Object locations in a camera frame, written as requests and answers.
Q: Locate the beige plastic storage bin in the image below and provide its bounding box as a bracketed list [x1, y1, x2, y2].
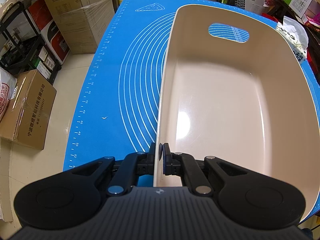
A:
[156, 4, 319, 218]

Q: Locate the blue silicone baking mat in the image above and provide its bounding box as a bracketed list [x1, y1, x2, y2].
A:
[63, 0, 319, 170]

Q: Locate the brown cardboard box on floor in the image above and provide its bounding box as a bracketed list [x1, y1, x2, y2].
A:
[1, 69, 56, 151]

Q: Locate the black metal shelf rack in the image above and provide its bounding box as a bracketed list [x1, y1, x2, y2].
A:
[1, 2, 61, 84]

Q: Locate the large stacked cardboard box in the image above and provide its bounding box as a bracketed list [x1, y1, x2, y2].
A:
[44, 0, 114, 54]

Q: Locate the white tissue pack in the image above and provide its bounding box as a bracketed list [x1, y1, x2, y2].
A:
[276, 16, 309, 64]

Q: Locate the red white appliance box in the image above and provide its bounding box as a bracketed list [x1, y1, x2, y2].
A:
[28, 0, 70, 64]

